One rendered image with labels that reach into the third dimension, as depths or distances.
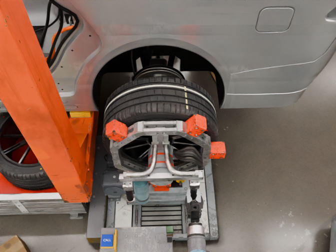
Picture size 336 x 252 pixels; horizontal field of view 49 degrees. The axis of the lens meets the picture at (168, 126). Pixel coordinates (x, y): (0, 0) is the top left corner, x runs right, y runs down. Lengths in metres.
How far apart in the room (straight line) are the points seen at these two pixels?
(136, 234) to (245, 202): 0.98
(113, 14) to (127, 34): 0.14
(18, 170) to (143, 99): 1.08
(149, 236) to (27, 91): 1.23
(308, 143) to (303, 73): 1.17
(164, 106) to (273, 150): 1.54
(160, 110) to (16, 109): 0.68
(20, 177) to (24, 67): 1.34
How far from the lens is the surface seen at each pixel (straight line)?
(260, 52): 2.03
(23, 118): 1.60
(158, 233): 2.31
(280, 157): 3.16
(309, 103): 3.56
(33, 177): 2.55
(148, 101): 1.86
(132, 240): 2.31
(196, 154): 1.87
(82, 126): 2.42
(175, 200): 2.70
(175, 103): 1.87
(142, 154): 2.24
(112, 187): 2.51
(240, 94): 2.29
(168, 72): 2.23
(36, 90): 1.43
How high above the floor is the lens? 2.66
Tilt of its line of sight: 57 degrees down
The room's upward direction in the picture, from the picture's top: straight up
